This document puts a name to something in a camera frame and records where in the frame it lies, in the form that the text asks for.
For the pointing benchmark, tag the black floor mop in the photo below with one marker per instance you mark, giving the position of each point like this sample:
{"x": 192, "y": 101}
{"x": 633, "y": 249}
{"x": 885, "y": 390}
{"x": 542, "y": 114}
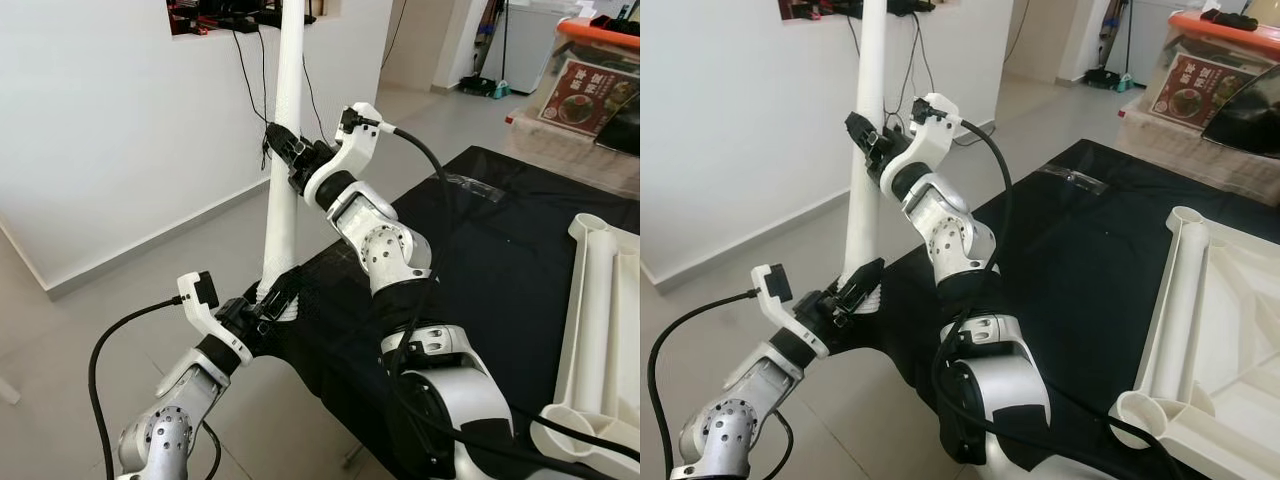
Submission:
{"x": 485, "y": 88}
{"x": 1110, "y": 80}

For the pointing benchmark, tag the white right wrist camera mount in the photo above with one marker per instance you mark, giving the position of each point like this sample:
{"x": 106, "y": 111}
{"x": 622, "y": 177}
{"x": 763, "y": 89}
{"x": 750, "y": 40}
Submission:
{"x": 930, "y": 145}
{"x": 355, "y": 150}

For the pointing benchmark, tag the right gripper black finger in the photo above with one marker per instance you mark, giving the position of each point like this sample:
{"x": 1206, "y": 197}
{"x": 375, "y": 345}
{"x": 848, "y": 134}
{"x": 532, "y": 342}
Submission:
{"x": 865, "y": 133}
{"x": 285, "y": 143}

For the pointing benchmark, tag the white appliance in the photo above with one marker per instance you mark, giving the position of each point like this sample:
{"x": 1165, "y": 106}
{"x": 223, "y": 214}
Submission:
{"x": 540, "y": 50}
{"x": 1150, "y": 40}

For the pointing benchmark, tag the black plastic bag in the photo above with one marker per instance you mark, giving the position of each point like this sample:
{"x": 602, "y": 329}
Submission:
{"x": 625, "y": 125}
{"x": 1250, "y": 120}

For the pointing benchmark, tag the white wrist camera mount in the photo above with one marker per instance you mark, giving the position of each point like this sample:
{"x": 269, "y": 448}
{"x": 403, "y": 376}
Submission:
{"x": 790, "y": 320}
{"x": 355, "y": 150}
{"x": 930, "y": 145}
{"x": 215, "y": 325}

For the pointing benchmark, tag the small black device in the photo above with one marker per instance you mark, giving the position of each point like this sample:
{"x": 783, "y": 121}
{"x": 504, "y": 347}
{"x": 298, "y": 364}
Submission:
{"x": 1235, "y": 18}

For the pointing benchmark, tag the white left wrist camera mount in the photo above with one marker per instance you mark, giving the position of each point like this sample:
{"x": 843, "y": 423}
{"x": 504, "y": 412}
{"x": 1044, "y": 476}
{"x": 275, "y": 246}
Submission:
{"x": 790, "y": 320}
{"x": 215, "y": 325}

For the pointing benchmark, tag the beige low platform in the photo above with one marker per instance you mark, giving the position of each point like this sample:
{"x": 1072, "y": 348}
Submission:
{"x": 560, "y": 155}
{"x": 1160, "y": 140}

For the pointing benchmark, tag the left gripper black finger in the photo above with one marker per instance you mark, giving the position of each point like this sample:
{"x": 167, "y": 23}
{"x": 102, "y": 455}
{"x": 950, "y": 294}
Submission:
{"x": 860, "y": 283}
{"x": 278, "y": 293}

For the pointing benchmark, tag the storage box with orange lid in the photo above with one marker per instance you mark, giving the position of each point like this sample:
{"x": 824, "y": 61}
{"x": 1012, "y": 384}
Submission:
{"x": 1190, "y": 95}
{"x": 590, "y": 100}

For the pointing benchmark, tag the white plastic children table top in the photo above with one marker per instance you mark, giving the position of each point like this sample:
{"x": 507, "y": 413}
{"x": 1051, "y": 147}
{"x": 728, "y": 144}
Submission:
{"x": 1240, "y": 330}
{"x": 575, "y": 440}

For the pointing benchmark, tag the black tablecloth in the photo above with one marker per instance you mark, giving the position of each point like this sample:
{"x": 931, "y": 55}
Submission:
{"x": 500, "y": 270}
{"x": 1080, "y": 260}

